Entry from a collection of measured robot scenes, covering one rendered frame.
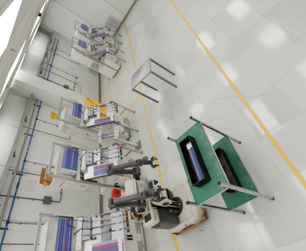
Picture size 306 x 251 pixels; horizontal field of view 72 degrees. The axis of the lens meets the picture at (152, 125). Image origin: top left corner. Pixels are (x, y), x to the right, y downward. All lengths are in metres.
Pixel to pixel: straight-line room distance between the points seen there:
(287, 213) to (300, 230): 0.19
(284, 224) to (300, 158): 0.77
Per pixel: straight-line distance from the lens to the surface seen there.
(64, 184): 4.63
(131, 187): 2.68
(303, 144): 3.04
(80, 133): 5.56
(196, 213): 3.29
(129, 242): 4.27
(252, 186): 2.76
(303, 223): 2.93
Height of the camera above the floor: 2.79
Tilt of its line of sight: 33 degrees down
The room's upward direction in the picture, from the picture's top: 67 degrees counter-clockwise
